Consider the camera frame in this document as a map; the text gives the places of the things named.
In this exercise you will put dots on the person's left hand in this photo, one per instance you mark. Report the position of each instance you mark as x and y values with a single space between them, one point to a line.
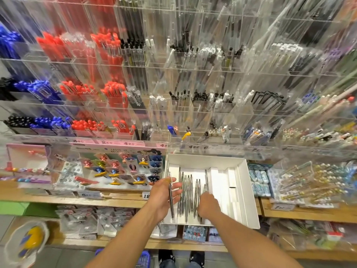
159 198

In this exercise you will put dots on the person's right hand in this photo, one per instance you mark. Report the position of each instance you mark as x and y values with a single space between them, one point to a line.
209 206

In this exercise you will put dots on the clear pen bundle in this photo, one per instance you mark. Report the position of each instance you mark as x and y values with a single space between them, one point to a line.
171 206

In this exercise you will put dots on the pile of silver pens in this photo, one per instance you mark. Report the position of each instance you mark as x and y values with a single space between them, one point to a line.
189 192

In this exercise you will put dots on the white cardboard box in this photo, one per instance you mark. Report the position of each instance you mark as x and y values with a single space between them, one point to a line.
245 181

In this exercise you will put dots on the blue shopping basket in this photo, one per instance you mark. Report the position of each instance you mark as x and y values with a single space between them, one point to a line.
144 259

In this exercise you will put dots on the clear acrylic display rack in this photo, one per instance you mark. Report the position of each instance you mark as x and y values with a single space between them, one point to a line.
234 64

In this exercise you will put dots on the person's left forearm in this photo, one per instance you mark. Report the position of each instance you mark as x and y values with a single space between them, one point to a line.
125 245

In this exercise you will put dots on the person's right forearm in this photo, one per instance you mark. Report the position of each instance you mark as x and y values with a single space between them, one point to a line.
251 245

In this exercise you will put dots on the person's right shoe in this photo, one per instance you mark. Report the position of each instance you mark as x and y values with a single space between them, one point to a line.
196 258

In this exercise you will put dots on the person's shoe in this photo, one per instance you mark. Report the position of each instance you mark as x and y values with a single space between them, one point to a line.
166 255
196 258

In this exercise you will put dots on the person's left shoe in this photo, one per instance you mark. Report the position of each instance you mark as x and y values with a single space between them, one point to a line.
166 255

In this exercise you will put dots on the person's right leg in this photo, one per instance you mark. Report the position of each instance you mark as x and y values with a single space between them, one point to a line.
192 265

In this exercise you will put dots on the person's leg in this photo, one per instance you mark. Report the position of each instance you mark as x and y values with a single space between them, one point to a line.
167 264
192 265

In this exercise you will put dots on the person's left leg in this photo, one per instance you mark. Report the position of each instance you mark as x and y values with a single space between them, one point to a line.
167 264

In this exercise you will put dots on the stack of clear gold-pen packets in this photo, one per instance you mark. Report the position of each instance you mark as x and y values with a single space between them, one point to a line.
312 184

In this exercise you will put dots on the white price tag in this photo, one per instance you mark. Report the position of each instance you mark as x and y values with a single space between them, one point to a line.
145 194

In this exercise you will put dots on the row of small patterned packets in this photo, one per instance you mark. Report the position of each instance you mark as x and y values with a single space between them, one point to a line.
201 234

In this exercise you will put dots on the tray of colourful clip packets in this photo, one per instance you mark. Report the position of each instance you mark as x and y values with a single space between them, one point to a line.
114 167

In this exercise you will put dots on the stack of blue eraser packets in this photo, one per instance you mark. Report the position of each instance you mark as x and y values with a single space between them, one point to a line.
260 180

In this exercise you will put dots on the stack of clear stationery packets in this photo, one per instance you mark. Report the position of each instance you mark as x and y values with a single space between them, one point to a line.
92 219

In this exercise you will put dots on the rows of red pens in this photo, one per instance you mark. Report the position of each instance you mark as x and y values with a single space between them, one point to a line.
109 89

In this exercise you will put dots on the round yellow blue packet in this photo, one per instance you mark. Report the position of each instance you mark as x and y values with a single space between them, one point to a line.
28 240

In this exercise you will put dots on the stack of pink packets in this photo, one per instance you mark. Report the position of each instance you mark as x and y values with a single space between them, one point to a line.
25 162

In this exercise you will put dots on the green shelf panel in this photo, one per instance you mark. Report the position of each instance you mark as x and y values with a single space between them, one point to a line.
14 208

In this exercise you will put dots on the rows of black pens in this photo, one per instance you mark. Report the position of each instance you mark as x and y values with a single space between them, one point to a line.
16 121

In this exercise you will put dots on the rows of blue pens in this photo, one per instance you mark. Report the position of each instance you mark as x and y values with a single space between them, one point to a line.
33 89

